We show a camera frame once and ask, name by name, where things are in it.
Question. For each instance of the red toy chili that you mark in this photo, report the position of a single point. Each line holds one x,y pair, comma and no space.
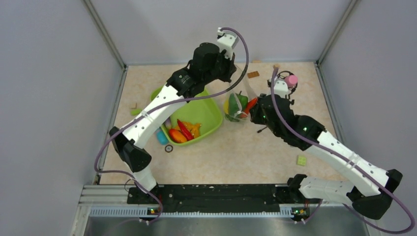
186,133

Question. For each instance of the pink microphone on tripod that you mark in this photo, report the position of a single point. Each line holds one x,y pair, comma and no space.
290,79

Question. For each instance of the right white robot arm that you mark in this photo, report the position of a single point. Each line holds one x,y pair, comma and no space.
362,189

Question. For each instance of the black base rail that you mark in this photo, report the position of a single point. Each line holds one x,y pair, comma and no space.
217,198

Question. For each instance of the yellow toy lemon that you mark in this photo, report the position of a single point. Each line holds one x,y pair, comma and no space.
226,107

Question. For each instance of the green toy lettuce leaf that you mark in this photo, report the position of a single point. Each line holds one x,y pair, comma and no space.
231,119

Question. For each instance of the orange toy pastry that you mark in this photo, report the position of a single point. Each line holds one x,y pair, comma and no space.
193,128

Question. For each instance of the green plastic bowl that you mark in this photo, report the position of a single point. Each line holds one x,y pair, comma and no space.
204,111

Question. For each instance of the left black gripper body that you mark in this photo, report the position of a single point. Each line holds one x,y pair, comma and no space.
222,70

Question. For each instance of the brown toy brick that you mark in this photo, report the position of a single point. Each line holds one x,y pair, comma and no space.
253,74

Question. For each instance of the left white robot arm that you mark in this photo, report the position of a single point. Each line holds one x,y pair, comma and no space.
130,140

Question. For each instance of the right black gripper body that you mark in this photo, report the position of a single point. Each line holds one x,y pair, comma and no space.
258,117

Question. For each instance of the orange toy fruit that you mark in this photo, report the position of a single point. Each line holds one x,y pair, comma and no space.
177,136

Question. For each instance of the orange toy carrot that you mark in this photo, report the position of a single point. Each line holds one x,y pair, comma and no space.
250,105

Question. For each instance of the purple toy eggplant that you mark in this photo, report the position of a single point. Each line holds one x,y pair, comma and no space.
168,123

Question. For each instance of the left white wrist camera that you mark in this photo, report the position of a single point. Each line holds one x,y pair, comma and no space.
228,40

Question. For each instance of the cyan toy piece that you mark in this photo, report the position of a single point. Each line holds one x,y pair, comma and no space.
161,137

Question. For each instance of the green toy pepper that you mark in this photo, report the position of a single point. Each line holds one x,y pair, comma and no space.
237,102

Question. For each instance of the light green block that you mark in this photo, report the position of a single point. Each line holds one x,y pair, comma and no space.
301,160

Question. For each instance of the clear zip top bag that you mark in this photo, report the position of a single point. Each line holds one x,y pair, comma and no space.
243,88

